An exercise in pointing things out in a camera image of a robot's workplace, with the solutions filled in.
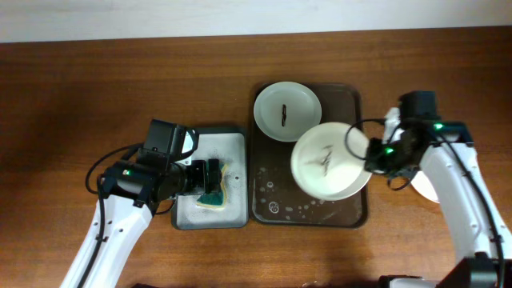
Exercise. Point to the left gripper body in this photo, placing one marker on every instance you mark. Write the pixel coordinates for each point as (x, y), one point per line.
(185, 174)

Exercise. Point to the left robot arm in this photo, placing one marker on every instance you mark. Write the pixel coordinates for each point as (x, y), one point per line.
(129, 194)

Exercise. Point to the white plate front stain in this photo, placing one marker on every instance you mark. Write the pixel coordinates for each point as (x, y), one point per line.
(423, 186)

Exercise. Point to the small black soapy tray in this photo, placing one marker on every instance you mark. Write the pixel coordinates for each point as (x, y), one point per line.
(228, 145)

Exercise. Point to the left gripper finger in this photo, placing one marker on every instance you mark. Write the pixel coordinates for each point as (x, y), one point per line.
(214, 190)
(213, 167)

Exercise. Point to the white plate scribble stain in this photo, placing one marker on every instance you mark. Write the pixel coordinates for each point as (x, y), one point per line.
(326, 162)

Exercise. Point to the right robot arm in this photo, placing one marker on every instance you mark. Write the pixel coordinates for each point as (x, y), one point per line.
(482, 241)

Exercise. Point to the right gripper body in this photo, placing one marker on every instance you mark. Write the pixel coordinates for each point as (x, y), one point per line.
(388, 158)

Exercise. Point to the green yellow sponge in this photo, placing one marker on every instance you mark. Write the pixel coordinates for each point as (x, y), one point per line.
(215, 200)

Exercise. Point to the pale grey plate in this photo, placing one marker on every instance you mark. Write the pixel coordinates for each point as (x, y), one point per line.
(284, 111)

